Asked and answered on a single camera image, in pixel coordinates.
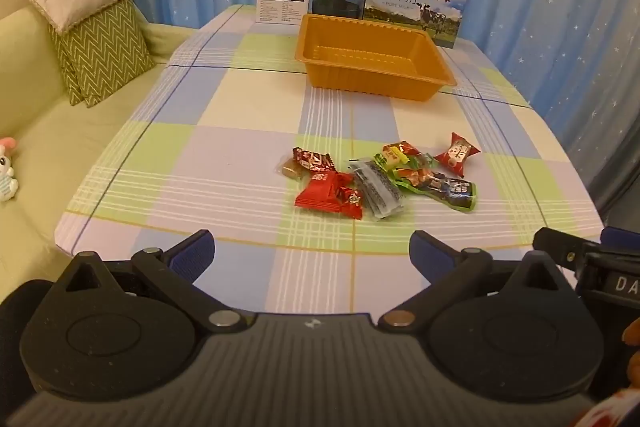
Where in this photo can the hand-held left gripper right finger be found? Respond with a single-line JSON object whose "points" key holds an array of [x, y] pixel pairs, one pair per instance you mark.
{"points": [[429, 253]]}

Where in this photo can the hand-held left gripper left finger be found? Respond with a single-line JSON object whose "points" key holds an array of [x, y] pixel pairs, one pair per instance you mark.
{"points": [[192, 253]]}

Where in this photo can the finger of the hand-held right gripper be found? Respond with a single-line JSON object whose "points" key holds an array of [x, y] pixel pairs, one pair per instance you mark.
{"points": [[560, 246]]}

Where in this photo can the green blue snack packet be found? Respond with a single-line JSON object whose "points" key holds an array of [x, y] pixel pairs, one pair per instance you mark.
{"points": [[447, 191]]}

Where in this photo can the clear packet with dark filling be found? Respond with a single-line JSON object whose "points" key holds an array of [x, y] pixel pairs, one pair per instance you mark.
{"points": [[380, 196]]}

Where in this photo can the small red candy packet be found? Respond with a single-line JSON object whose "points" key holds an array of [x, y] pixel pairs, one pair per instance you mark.
{"points": [[351, 199]]}

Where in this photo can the yellow green snack packet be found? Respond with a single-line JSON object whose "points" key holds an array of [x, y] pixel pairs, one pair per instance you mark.
{"points": [[392, 160]]}

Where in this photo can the red white twisted candy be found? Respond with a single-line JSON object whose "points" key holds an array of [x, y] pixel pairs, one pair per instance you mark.
{"points": [[457, 154]]}

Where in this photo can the red orange snack packet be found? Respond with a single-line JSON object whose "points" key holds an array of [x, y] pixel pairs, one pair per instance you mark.
{"points": [[411, 148]]}

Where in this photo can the large red snack packet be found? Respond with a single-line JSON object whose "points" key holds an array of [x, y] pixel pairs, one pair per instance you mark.
{"points": [[317, 193]]}

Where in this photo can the brown candy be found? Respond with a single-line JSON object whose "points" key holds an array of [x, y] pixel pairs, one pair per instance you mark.
{"points": [[290, 170]]}

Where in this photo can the dark red snack bar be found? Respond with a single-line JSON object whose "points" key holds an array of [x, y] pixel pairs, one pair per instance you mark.
{"points": [[312, 158]]}

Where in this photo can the orange plastic tray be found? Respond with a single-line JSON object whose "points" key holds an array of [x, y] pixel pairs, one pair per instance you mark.
{"points": [[370, 77]]}

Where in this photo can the person's right hand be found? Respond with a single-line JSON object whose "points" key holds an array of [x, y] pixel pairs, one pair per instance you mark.
{"points": [[634, 332]]}

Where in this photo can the red white patterned clothing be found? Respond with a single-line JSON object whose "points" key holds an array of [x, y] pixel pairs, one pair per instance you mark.
{"points": [[612, 409]]}

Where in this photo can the plaid tablecloth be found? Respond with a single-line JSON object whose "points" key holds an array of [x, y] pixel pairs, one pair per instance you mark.
{"points": [[225, 107]]}

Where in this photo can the light green sofa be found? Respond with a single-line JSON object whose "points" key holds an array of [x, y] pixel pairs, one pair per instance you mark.
{"points": [[75, 132]]}

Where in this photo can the white plush toy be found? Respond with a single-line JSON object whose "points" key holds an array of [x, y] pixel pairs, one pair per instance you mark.
{"points": [[6, 172]]}

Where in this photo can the green chevron cushion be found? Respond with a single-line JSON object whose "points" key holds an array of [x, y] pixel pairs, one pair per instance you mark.
{"points": [[62, 62], [110, 52]]}

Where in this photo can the milk carton box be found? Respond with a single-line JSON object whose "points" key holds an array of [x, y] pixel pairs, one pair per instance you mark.
{"points": [[415, 2]]}

